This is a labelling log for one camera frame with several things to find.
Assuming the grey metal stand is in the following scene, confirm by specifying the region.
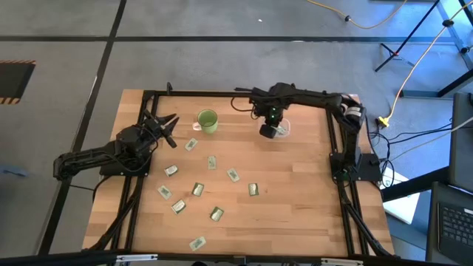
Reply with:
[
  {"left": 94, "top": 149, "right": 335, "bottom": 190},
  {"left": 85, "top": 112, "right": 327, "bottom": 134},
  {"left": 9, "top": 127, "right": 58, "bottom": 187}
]
[{"left": 398, "top": 0, "right": 473, "bottom": 99}]

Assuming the black overhead gantry beam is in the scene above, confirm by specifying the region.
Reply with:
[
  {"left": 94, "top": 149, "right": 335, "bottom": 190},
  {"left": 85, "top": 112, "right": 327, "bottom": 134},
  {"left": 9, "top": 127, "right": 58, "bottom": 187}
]
[{"left": 0, "top": 250, "right": 473, "bottom": 266}]

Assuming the white floor cable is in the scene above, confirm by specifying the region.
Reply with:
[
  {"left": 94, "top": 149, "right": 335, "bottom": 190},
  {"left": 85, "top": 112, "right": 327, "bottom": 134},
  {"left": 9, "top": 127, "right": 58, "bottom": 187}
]
[{"left": 387, "top": 116, "right": 473, "bottom": 163}]

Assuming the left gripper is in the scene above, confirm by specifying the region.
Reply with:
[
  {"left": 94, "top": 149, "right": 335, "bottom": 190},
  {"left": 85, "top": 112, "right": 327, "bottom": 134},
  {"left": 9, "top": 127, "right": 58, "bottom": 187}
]
[{"left": 136, "top": 109, "right": 180, "bottom": 149}]

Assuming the black tripod stand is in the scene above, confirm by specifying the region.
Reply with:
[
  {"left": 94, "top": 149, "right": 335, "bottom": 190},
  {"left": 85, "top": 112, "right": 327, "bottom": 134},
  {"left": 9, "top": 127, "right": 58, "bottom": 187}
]
[{"left": 374, "top": 0, "right": 443, "bottom": 73}]

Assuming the green banknote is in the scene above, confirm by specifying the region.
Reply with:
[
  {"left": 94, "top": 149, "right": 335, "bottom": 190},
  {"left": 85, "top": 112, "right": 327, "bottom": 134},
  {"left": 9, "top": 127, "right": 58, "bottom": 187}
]
[{"left": 188, "top": 236, "right": 207, "bottom": 252}]

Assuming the yellow extension cord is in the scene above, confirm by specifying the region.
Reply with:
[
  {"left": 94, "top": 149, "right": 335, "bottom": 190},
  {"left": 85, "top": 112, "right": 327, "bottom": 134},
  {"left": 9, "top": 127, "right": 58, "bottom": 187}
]
[
  {"left": 376, "top": 0, "right": 473, "bottom": 129},
  {"left": 305, "top": 0, "right": 409, "bottom": 30}
]

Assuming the hazard-striped black floor mat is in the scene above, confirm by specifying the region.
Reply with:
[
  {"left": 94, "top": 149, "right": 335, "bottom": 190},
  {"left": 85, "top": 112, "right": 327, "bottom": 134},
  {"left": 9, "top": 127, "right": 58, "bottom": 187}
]
[{"left": 0, "top": 60, "right": 37, "bottom": 105}]

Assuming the green ceramic mug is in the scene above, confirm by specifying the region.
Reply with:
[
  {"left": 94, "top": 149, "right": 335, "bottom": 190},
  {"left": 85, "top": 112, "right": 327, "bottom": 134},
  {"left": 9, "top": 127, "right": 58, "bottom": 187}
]
[{"left": 191, "top": 109, "right": 219, "bottom": 134}]

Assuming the dark laptop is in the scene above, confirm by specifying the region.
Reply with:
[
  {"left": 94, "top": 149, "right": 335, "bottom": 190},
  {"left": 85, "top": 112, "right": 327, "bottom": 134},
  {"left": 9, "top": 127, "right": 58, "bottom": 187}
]
[{"left": 424, "top": 180, "right": 473, "bottom": 265}]

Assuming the black desk beam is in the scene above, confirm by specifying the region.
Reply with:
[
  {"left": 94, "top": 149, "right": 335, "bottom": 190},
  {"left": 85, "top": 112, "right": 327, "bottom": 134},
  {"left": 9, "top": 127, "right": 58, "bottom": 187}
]
[{"left": 380, "top": 166, "right": 450, "bottom": 202}]

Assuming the aluminium bracket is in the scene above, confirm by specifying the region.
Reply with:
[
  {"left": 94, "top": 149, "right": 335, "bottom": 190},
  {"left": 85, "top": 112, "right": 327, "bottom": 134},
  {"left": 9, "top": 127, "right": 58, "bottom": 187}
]
[
  {"left": 115, "top": 253, "right": 159, "bottom": 263},
  {"left": 320, "top": 257, "right": 365, "bottom": 266}
]

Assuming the black cable bundle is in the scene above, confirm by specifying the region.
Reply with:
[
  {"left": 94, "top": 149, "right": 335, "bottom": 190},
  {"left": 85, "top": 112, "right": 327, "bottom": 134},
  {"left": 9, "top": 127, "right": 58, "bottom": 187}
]
[{"left": 367, "top": 117, "right": 454, "bottom": 185}]

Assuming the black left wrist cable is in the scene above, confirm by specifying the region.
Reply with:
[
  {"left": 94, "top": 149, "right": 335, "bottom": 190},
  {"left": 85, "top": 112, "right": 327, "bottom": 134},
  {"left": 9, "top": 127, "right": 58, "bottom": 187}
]
[{"left": 110, "top": 142, "right": 160, "bottom": 174}]

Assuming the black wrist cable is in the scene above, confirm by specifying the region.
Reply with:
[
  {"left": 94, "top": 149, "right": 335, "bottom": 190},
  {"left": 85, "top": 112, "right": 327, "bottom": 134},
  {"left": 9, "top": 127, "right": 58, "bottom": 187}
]
[
  {"left": 110, "top": 142, "right": 160, "bottom": 174},
  {"left": 231, "top": 96, "right": 259, "bottom": 120}
]

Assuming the grey monitor panel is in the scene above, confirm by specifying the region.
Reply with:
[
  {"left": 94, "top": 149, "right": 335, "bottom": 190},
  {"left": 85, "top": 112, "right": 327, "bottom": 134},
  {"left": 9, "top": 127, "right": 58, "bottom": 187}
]
[{"left": 449, "top": 92, "right": 473, "bottom": 193}]

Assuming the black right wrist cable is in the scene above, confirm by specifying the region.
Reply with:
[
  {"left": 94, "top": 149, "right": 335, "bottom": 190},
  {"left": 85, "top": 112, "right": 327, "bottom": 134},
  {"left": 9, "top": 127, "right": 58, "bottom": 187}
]
[{"left": 231, "top": 96, "right": 259, "bottom": 120}]

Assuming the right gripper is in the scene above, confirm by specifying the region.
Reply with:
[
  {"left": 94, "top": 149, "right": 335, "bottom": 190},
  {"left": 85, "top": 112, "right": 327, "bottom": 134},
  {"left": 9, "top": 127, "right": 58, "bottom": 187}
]
[{"left": 253, "top": 96, "right": 287, "bottom": 140}]

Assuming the white box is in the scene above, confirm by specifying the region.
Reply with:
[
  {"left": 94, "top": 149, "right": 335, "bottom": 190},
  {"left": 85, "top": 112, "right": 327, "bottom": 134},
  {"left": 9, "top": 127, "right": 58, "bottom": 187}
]
[{"left": 380, "top": 168, "right": 421, "bottom": 225}]

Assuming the black aluminium table frame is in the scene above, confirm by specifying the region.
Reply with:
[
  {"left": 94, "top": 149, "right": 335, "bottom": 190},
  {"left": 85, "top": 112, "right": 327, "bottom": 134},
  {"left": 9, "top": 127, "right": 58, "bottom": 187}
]
[{"left": 83, "top": 81, "right": 396, "bottom": 259}]

